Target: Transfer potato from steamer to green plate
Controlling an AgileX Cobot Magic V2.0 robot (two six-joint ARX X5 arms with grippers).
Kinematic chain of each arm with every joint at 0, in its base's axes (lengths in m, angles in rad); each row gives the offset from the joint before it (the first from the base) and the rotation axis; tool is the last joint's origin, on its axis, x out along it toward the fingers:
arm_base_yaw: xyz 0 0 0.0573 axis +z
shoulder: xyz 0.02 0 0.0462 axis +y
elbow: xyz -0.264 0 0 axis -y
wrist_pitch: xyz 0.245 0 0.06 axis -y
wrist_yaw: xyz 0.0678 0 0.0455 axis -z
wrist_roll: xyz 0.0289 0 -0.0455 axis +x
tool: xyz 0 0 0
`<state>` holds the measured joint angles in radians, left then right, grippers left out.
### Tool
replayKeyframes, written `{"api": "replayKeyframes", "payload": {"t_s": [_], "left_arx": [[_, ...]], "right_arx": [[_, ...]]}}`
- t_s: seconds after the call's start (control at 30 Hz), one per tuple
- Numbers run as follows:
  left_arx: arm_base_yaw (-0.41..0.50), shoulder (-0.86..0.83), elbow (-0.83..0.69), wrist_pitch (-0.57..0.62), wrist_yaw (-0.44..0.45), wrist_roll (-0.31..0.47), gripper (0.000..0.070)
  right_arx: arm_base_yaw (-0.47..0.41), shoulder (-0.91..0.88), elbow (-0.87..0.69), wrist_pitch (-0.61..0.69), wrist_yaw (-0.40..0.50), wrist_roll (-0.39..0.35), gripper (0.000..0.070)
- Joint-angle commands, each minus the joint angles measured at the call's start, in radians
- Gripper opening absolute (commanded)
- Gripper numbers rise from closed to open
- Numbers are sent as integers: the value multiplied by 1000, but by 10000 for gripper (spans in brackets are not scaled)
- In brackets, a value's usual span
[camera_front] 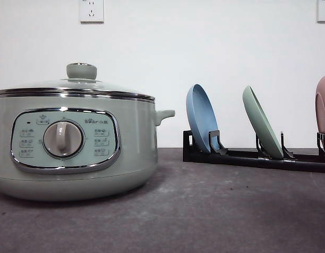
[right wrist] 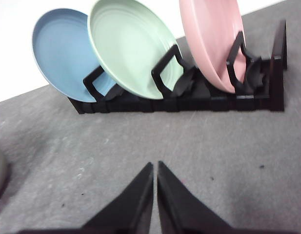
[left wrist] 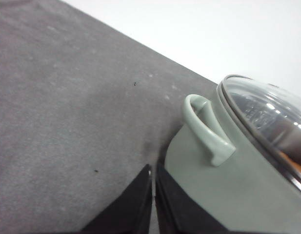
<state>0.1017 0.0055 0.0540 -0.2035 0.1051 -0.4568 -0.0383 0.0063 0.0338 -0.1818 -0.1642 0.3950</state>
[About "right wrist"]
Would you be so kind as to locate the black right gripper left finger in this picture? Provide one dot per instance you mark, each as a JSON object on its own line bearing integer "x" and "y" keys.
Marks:
{"x": 128, "y": 213}

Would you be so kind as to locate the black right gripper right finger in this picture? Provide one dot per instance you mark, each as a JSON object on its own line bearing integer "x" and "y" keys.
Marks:
{"x": 183, "y": 213}

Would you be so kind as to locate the green plate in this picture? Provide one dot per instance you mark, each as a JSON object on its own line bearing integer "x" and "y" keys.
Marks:
{"x": 129, "y": 38}

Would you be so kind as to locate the green electric steamer pot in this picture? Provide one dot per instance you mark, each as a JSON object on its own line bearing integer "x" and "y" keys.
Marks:
{"x": 5, "y": 168}

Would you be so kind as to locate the black plate rack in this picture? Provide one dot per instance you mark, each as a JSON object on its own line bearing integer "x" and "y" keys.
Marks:
{"x": 256, "y": 85}

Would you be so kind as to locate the blue plate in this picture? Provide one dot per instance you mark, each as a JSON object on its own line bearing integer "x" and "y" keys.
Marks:
{"x": 64, "y": 52}

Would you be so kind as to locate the pink plate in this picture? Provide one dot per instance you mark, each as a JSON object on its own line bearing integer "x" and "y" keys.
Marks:
{"x": 212, "y": 28}

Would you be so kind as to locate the grey table mat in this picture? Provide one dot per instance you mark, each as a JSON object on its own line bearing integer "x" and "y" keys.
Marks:
{"x": 65, "y": 164}

